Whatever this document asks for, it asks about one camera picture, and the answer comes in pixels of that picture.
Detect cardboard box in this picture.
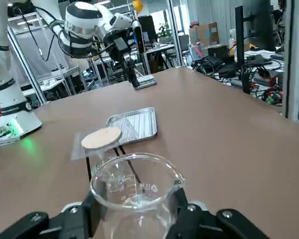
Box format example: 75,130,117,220
189,21,220,47

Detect yellow hard hat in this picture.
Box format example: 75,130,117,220
132,0,143,14

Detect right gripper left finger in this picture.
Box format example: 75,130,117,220
0,180,108,239

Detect aluminium frame post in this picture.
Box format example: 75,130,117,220
283,0,299,122

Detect glass alcohol lamp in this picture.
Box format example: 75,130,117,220
91,148,120,180

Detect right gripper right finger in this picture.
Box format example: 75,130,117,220
166,186,270,239

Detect black wire tripod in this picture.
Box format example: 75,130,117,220
86,145,147,194

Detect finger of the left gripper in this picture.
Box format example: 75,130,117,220
123,63,137,88
129,62,141,88

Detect ribbed metal tray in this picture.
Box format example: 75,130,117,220
106,107,158,145

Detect tangled black cables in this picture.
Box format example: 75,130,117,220
191,49,285,107

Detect silver digital scale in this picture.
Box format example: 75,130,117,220
133,74,157,91

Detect black computer monitor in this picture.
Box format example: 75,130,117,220
235,0,275,95

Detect large clear beaker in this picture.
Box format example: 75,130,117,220
134,62,150,79

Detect green potted plant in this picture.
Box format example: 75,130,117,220
158,23,172,38

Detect small glass beaker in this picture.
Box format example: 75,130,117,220
89,152,189,239

